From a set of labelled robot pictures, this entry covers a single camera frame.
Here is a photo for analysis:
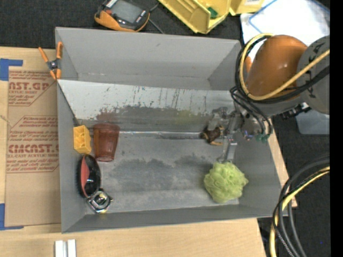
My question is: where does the brown translucent plastic cup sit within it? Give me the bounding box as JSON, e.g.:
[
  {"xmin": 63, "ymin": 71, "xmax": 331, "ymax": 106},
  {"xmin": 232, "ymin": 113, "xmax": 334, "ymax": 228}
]
[{"xmin": 92, "ymin": 123, "xmax": 121, "ymax": 162}]

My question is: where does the brown toy animal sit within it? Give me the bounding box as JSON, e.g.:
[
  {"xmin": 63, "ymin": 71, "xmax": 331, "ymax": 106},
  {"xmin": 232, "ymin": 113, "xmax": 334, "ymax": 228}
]
[{"xmin": 200, "ymin": 125, "xmax": 226, "ymax": 146}]

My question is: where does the silver and yellow tape measure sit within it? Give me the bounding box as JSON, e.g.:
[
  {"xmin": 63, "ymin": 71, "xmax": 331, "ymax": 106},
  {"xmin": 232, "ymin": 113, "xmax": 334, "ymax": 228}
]
[{"xmin": 86, "ymin": 190, "xmax": 114, "ymax": 215}]

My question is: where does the brown cardboard board, red print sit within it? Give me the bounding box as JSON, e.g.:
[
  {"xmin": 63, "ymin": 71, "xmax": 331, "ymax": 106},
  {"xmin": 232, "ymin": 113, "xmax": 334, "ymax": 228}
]
[{"xmin": 0, "ymin": 46, "xmax": 63, "ymax": 231}]

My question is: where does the green mesh bath sponge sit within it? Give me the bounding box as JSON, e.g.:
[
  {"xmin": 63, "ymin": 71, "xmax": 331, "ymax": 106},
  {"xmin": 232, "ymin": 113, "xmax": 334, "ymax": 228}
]
[{"xmin": 203, "ymin": 161, "xmax": 249, "ymax": 204}]

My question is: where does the grey metal bin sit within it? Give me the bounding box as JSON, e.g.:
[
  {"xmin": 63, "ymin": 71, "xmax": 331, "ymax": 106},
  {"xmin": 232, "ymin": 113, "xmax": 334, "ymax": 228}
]
[{"xmin": 55, "ymin": 27, "xmax": 282, "ymax": 234}]

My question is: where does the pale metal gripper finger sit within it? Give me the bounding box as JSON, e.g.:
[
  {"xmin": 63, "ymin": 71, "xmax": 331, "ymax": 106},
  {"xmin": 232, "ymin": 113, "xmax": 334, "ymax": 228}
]
[
  {"xmin": 218, "ymin": 140, "xmax": 238, "ymax": 163},
  {"xmin": 208, "ymin": 107, "xmax": 229, "ymax": 130}
]

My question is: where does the yellow plastic block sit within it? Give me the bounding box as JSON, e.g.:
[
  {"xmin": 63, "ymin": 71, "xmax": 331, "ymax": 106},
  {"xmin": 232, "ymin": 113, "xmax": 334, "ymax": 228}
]
[{"xmin": 73, "ymin": 125, "xmax": 93, "ymax": 155}]

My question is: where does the black cylinder on white bracket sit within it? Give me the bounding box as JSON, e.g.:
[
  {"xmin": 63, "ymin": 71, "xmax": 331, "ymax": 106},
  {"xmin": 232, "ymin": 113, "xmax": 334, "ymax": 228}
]
[{"xmin": 280, "ymin": 102, "xmax": 312, "ymax": 119}]

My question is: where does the black and red brush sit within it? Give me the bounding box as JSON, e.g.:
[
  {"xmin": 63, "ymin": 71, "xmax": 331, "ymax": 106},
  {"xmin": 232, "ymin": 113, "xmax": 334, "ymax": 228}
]
[{"xmin": 76, "ymin": 154, "xmax": 102, "ymax": 199}]

